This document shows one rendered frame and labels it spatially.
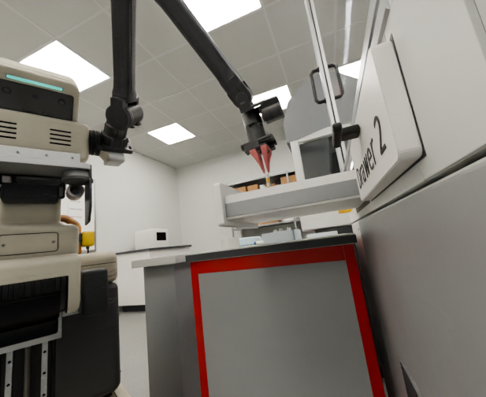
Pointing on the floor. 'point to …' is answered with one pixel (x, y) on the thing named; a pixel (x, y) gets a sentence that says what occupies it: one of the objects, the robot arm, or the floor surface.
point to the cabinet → (441, 284)
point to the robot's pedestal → (170, 327)
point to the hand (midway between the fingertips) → (265, 170)
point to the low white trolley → (283, 320)
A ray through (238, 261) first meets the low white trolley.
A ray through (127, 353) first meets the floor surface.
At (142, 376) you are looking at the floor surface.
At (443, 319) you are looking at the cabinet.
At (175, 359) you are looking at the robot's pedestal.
